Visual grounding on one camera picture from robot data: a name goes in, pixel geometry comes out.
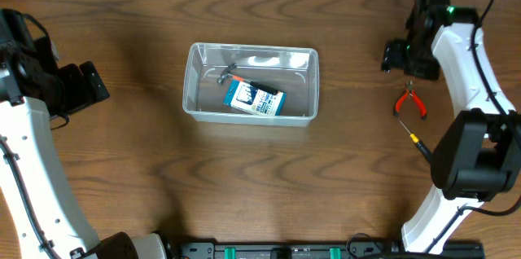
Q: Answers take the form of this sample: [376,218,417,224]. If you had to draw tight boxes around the red handled pliers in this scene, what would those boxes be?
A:
[393,80,427,120]

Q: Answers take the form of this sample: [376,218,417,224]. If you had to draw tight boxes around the black yellow precision screwdriver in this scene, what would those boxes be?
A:
[398,119,432,163]

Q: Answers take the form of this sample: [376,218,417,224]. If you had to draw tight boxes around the clear plastic container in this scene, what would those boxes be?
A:
[182,42,319,126]

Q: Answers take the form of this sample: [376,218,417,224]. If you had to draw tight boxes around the blue white screwdriver box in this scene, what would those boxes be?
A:
[223,80,287,116]

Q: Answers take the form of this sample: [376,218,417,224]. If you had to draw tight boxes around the small hammer orange black handle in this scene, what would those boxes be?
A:
[217,64,279,95]

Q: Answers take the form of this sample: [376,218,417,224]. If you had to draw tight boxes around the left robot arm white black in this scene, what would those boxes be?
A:
[1,9,168,259]

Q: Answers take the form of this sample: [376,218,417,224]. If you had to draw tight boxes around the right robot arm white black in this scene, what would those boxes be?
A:
[381,0,520,255]

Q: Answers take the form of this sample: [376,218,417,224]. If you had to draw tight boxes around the black mounting rail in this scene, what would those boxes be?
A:
[173,236,486,259]

